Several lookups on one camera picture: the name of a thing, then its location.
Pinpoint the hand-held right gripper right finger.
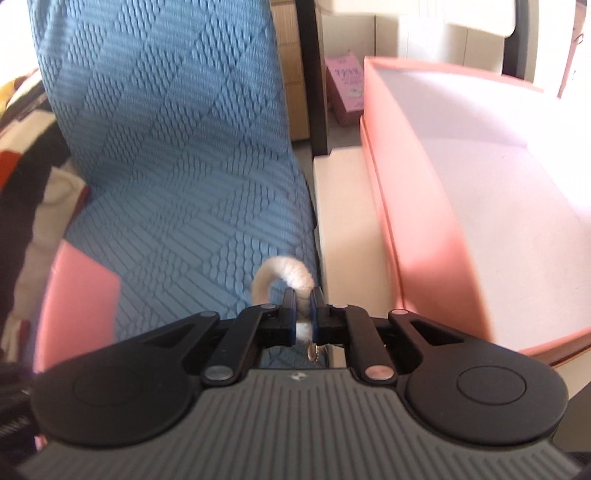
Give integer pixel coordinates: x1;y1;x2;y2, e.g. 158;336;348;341
310;287;470;385

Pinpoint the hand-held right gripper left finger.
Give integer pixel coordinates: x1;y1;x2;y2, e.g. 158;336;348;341
139;287;297;385

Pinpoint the white fluffy hair tie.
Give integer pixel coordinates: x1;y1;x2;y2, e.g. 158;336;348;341
250;256;329;367

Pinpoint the pink cardboard box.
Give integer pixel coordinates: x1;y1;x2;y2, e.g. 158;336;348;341
359;56;591;360

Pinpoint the blue textured cushion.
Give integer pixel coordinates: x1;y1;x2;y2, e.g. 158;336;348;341
28;0;320;366

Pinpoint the small pink printed box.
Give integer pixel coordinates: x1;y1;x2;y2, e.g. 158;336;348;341
324;53;367;127

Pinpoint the wooden cabinet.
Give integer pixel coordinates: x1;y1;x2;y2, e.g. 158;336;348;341
269;0;311;143

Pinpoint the striped blanket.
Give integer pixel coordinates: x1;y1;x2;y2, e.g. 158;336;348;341
0;68;92;370

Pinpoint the white plastic panel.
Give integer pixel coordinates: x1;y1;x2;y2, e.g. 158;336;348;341
316;0;520;40

